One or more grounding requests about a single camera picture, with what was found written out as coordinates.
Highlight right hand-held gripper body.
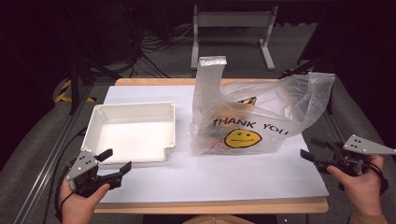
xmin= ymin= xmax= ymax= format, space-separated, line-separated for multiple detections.
xmin=318 ymin=133 xmax=396 ymax=179

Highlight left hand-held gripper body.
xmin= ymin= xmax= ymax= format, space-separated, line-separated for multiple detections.
xmin=64 ymin=149 xmax=124 ymax=198

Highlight clear smiley plastic bag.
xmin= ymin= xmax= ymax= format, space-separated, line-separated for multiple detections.
xmin=190 ymin=55 xmax=336 ymax=156

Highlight yellow black chip bag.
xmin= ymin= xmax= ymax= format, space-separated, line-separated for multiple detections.
xmin=206 ymin=96 xmax=259 ymax=149

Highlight person's left hand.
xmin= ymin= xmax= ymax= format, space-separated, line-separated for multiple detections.
xmin=59 ymin=178 xmax=111 ymax=224

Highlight person's right hand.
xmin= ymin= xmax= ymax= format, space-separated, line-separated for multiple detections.
xmin=326 ymin=154 xmax=387 ymax=218

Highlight white plastic box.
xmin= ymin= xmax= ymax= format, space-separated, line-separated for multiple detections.
xmin=79 ymin=101 xmax=177 ymax=165

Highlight yellow black floor tape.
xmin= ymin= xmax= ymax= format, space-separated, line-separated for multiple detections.
xmin=54 ymin=78 xmax=97 ymax=104

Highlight black metal stand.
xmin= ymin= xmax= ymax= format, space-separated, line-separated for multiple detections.
xmin=278 ymin=55 xmax=336 ymax=115

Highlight black tripod stand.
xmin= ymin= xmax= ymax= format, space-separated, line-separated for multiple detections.
xmin=65 ymin=6 xmax=123 ymax=116

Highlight wooden table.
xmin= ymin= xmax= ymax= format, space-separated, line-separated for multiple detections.
xmin=92 ymin=77 xmax=330 ymax=216

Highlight white paper sheet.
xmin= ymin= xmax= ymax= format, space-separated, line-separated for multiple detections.
xmin=94 ymin=84 xmax=330 ymax=203

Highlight person's tan jacket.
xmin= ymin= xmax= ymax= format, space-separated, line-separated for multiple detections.
xmin=182 ymin=214 xmax=254 ymax=224

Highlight white metal stand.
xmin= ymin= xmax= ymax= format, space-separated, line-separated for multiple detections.
xmin=190 ymin=5 xmax=279 ymax=71

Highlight aluminium rail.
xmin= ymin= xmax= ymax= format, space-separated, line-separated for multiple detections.
xmin=12 ymin=83 xmax=94 ymax=224
xmin=322 ymin=108 xmax=353 ymax=147

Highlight black floor cable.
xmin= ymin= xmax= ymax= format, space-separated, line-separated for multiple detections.
xmin=41 ymin=125 xmax=89 ymax=224

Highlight left hand-held gripper cable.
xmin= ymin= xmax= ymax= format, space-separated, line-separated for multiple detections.
xmin=54 ymin=164 xmax=77 ymax=222

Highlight hand-held gripper cable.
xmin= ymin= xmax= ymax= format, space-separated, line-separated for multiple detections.
xmin=54 ymin=164 xmax=77 ymax=222
xmin=358 ymin=160 xmax=390 ymax=196

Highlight right hand-held gripper cable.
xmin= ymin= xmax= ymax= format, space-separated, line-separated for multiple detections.
xmin=358 ymin=160 xmax=390 ymax=196

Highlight bundle of black floor cables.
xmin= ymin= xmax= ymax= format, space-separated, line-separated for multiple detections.
xmin=122 ymin=6 xmax=194 ymax=78

